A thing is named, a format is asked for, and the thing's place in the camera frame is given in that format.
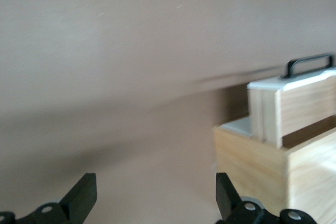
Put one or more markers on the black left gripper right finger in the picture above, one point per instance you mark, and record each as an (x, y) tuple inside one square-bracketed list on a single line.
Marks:
[(231, 205)]

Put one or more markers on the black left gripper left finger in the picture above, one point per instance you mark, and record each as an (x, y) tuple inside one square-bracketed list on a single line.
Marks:
[(76, 203)]

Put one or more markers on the wooden drawer cabinet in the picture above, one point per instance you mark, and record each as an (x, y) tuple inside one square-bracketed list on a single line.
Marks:
[(249, 161)]

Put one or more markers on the brown table cover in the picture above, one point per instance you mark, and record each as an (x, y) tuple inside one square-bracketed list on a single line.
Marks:
[(105, 51)]

